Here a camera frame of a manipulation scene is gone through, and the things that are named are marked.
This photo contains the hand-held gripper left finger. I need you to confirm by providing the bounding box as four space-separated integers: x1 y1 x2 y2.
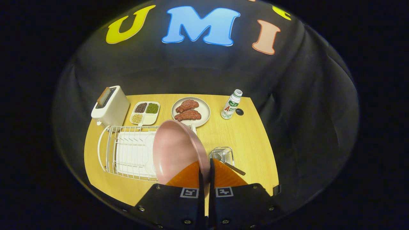
134 161 205 230

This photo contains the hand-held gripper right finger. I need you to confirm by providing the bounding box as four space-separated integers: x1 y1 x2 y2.
209 158 285 230

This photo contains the dark-handled metal spoon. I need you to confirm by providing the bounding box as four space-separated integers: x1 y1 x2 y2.
213 152 246 176

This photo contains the metal wire cutlery basket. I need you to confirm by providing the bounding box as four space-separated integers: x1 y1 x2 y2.
209 147 235 166

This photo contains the pink plate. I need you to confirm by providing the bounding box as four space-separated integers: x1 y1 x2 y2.
153 120 210 186

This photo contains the white wire dish rack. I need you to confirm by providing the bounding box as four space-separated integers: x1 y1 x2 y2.
97 125 197 182

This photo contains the white divided bean dish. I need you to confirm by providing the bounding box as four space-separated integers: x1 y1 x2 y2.
130 101 160 126

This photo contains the beige plate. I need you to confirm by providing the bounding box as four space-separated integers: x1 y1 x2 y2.
171 97 211 128

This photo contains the white drip tray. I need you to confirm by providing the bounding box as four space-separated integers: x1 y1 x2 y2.
115 131 158 178

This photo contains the red meat piece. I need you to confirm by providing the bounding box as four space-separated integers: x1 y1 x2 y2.
174 110 202 122
175 99 199 113

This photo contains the white green-label drink bottle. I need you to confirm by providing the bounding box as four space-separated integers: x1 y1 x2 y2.
220 89 243 120

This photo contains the white toaster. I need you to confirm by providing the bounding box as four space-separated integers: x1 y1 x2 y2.
91 85 130 127

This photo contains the black backdrop cloth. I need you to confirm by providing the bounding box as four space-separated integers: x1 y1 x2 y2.
53 0 360 218

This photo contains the toast slice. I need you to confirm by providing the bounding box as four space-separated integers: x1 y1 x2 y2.
97 87 111 107

